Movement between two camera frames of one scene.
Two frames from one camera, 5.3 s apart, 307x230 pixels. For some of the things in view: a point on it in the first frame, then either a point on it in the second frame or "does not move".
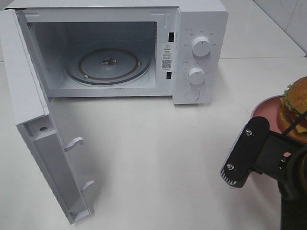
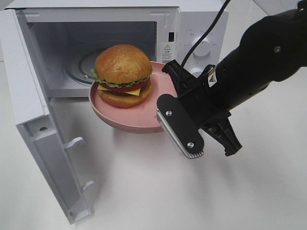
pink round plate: x=267 y=108 to x=142 y=118
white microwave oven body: x=127 y=48 does not move
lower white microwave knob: x=196 y=75 does not move
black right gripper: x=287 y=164 to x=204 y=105
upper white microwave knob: x=201 y=46 does not move
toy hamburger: x=291 y=107 to x=124 y=73
